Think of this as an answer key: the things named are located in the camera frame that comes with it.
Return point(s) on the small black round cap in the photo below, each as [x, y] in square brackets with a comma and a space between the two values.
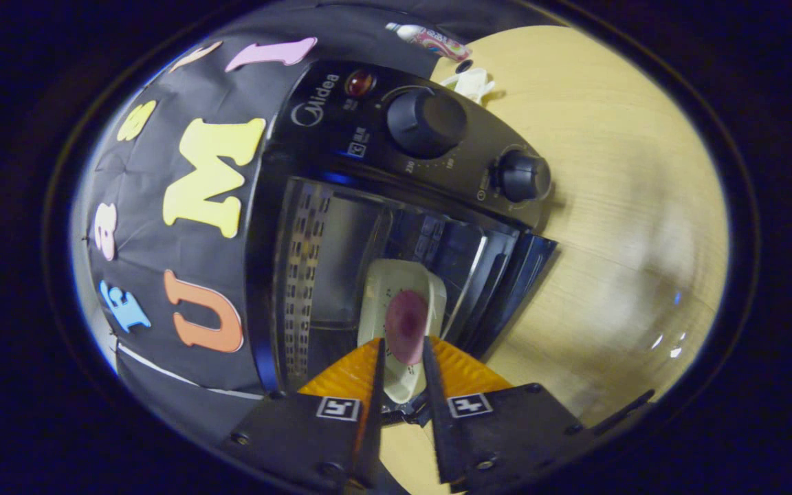
[464, 67]

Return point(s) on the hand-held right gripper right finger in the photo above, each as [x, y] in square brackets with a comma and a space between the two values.
[437, 426]

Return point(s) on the black electric oven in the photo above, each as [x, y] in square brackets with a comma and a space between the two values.
[341, 130]

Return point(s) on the purple sweet potato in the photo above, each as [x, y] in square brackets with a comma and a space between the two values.
[406, 323]

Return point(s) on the cream food dish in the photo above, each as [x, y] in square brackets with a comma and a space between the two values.
[386, 282]

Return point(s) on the silver spray can red label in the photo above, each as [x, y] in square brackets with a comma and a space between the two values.
[434, 40]

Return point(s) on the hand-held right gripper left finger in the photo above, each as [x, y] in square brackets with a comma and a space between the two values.
[374, 426]

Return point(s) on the white divided dish with grains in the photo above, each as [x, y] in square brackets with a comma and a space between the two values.
[471, 84]

